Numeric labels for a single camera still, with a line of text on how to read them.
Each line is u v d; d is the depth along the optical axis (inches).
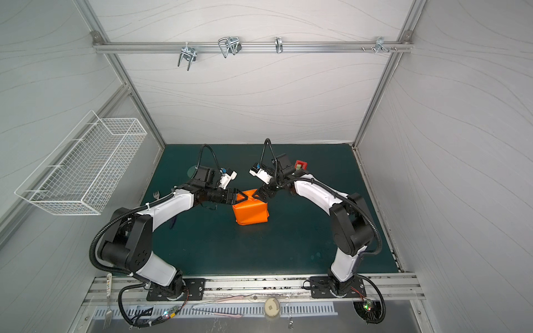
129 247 17.6
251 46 30.6
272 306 24.2
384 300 27.7
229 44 30.1
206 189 28.5
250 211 33.1
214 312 27.6
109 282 29.3
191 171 37.7
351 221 18.7
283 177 27.1
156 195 38.7
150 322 25.8
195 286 29.0
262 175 30.5
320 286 28.8
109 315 27.1
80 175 26.6
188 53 31.1
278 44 28.7
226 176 32.3
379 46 30.1
